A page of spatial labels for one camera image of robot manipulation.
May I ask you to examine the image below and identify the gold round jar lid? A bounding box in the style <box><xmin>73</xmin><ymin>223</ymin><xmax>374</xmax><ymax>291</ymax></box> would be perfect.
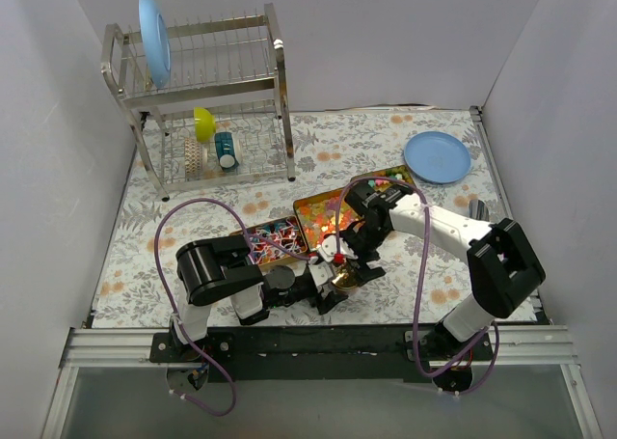
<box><xmin>331</xmin><ymin>263</ymin><xmax>361</xmax><ymax>292</ymax></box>

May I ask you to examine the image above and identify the tin of gummy candies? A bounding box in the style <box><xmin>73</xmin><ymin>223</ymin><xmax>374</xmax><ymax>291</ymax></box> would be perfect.
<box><xmin>293</xmin><ymin>189</ymin><xmax>341</xmax><ymax>250</ymax></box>

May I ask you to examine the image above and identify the gold tin of candies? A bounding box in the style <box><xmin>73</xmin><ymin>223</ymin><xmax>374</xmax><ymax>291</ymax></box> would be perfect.
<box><xmin>247</xmin><ymin>215</ymin><xmax>309</xmax><ymax>269</ymax></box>

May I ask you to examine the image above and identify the tin of colourful star candies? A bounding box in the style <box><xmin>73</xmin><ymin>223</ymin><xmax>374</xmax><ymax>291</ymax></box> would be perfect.
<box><xmin>354</xmin><ymin>166</ymin><xmax>419</xmax><ymax>197</ymax></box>

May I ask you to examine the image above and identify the silver metal scoop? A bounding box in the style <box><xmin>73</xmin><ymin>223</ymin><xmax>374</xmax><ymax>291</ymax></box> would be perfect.
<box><xmin>469</xmin><ymin>199</ymin><xmax>490</xmax><ymax>222</ymax></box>

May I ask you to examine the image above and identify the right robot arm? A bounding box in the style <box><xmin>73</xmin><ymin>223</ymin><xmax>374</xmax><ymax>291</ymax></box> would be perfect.
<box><xmin>335</xmin><ymin>178</ymin><xmax>546</xmax><ymax>360</ymax></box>

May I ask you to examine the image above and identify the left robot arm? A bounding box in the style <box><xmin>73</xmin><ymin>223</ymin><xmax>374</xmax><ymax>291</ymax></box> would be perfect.
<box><xmin>170</xmin><ymin>235</ymin><xmax>345</xmax><ymax>362</ymax></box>

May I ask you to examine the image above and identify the blue plate on mat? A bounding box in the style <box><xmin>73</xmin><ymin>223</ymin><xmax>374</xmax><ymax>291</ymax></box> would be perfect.
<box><xmin>403</xmin><ymin>131</ymin><xmax>471</xmax><ymax>184</ymax></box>

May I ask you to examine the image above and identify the teal and white cup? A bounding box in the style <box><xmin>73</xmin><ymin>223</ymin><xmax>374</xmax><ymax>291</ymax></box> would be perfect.
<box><xmin>214</xmin><ymin>131</ymin><xmax>242</xmax><ymax>171</ymax></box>

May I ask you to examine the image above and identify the patterned tape roll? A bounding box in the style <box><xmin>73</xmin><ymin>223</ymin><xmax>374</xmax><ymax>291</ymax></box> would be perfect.
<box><xmin>184</xmin><ymin>138</ymin><xmax>208</xmax><ymax>178</ymax></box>

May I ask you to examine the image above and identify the yellow-green bowl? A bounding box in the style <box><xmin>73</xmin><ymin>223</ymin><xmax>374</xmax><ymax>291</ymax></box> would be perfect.
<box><xmin>193</xmin><ymin>107</ymin><xmax>216</xmax><ymax>143</ymax></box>

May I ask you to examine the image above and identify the steel dish rack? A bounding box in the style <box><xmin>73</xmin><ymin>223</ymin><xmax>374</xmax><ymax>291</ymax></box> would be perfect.
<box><xmin>101</xmin><ymin>3</ymin><xmax>296</xmax><ymax>201</ymax></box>

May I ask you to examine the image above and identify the blue plate in rack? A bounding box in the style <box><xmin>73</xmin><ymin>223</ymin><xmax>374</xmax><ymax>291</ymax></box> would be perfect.
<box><xmin>139</xmin><ymin>0</ymin><xmax>172</xmax><ymax>90</ymax></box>

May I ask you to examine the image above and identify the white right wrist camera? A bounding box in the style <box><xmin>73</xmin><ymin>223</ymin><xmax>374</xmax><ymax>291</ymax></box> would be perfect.
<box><xmin>317</xmin><ymin>234</ymin><xmax>357</xmax><ymax>265</ymax></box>

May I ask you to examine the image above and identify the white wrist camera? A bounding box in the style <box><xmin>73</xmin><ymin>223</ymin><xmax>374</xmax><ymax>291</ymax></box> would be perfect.
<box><xmin>317</xmin><ymin>234</ymin><xmax>357</xmax><ymax>265</ymax></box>
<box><xmin>307</xmin><ymin>255</ymin><xmax>334</xmax><ymax>291</ymax></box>

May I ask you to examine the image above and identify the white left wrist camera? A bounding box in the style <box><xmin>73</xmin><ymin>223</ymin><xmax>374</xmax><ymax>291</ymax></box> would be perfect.
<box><xmin>307</xmin><ymin>255</ymin><xmax>334</xmax><ymax>291</ymax></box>

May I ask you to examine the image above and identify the black metal base rail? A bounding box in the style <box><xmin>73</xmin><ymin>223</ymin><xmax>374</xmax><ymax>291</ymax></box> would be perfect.
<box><xmin>148</xmin><ymin>323</ymin><xmax>496</xmax><ymax>385</ymax></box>

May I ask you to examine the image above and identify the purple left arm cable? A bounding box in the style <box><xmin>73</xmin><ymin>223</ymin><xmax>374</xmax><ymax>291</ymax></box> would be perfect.
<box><xmin>153</xmin><ymin>197</ymin><xmax>319</xmax><ymax>417</ymax></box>

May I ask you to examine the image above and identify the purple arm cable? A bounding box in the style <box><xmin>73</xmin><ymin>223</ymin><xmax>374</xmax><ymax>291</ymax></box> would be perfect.
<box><xmin>153</xmin><ymin>197</ymin><xmax>319</xmax><ymax>417</ymax></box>
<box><xmin>335</xmin><ymin>176</ymin><xmax>500</xmax><ymax>396</ymax></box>

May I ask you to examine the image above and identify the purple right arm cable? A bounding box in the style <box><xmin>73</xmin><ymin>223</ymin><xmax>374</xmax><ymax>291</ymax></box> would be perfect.
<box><xmin>335</xmin><ymin>176</ymin><xmax>500</xmax><ymax>396</ymax></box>

